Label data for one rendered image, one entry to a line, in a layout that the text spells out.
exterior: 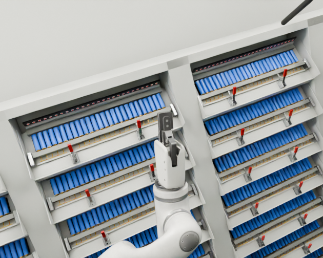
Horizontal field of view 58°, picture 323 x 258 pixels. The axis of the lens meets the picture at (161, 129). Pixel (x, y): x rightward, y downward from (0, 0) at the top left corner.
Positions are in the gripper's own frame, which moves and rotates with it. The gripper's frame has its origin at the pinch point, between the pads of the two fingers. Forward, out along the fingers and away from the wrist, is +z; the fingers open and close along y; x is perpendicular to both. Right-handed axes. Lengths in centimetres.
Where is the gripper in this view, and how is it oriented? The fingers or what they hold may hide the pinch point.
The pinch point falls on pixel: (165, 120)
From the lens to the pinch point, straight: 67.0
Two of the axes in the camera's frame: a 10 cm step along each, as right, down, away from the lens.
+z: -0.8, -9.7, -2.2
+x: -9.6, 1.4, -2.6
